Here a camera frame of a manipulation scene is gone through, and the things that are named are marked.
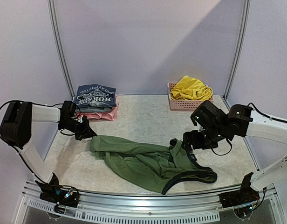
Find pink plastic basket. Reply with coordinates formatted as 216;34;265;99
167;83;214;112

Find folded grey garment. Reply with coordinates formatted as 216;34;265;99
79;107;113;113

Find right aluminium frame post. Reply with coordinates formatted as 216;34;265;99
222;0;250;101

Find aluminium frame post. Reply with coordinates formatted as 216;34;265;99
48;0;75;99
222;0;250;101

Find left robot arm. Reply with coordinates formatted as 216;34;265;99
0;100;97;203

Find aluminium front rail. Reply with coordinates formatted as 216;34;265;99
15;181;285;224

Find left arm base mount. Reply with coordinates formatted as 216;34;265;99
35;173;80;214

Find green tank top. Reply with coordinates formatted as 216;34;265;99
89;135;218;195

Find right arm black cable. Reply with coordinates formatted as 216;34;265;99
211;136;234;156

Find left aluminium frame post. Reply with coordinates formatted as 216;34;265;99
48;0;75;99

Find yellow garment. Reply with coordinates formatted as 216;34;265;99
170;76;213;101

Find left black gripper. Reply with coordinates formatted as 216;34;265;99
59;118;97;140

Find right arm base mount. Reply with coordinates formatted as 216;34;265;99
219;172;260;219

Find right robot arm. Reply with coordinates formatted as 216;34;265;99
182;101;287;203

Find folded navy graphic shirt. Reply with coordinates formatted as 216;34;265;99
74;84;116;109

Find folded pink garment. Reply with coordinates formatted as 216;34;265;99
77;94;119;121

